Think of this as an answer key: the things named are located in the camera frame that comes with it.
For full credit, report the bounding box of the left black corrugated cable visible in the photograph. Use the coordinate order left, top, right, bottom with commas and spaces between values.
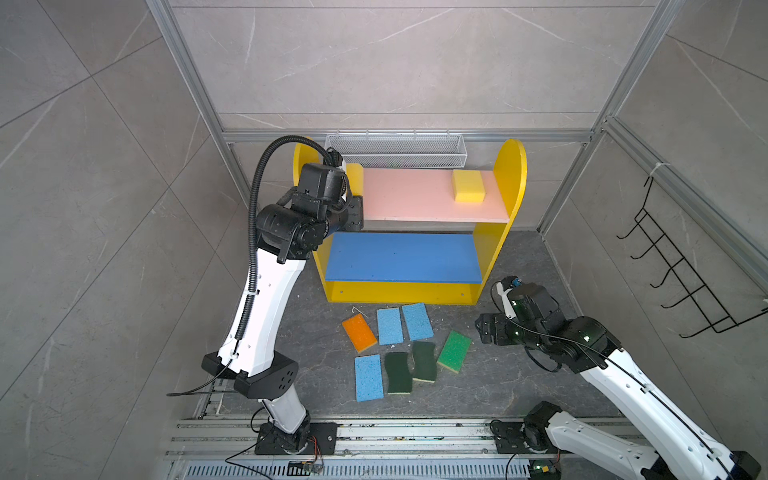
233, 135, 337, 343

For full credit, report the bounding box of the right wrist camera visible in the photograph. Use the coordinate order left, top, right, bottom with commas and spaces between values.
500, 276, 522, 291

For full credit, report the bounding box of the white wire mesh basket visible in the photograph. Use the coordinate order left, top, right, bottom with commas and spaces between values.
325, 133, 468, 169

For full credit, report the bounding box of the yellow sponge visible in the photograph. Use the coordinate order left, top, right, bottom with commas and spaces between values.
452, 169, 486, 204
345, 163, 364, 196

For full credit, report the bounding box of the blue sponge lower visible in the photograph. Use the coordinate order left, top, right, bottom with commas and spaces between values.
354, 355, 384, 402

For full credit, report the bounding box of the black wire hook rack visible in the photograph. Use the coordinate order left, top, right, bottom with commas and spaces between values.
616, 176, 767, 339

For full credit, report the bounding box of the dark green sponge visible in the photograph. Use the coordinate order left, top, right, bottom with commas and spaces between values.
384, 352, 413, 395
412, 341, 437, 383

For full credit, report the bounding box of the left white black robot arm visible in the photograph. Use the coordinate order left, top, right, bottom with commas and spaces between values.
202, 163, 364, 438

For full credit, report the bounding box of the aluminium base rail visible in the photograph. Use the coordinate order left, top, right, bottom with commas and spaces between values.
162, 416, 608, 479

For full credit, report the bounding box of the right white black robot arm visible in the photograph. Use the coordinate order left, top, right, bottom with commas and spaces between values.
475, 276, 761, 479

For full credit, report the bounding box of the blue sponge upper left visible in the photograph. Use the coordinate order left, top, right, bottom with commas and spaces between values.
376, 308, 404, 345

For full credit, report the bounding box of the orange sponge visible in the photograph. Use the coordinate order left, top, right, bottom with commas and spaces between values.
342, 314, 378, 353

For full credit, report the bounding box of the blue sponge upper right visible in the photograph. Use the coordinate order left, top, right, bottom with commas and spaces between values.
402, 303, 434, 341

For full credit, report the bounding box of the light green sponge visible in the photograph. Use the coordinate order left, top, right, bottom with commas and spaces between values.
437, 331, 472, 374

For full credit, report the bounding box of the yellow pink blue shelf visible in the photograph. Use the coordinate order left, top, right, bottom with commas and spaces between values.
314, 139, 528, 305

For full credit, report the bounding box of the blue sponge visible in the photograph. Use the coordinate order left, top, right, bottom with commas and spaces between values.
354, 355, 384, 402
376, 308, 404, 345
402, 303, 434, 341

